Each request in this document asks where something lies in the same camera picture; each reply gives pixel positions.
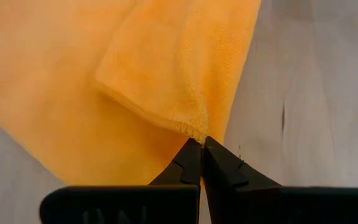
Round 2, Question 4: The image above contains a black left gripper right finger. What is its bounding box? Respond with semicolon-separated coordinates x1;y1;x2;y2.
201;136;282;224

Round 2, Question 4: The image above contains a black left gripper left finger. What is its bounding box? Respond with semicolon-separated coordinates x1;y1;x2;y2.
149;138;203;187

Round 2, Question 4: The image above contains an orange microfiber towel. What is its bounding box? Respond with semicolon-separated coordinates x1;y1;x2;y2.
0;0;262;187

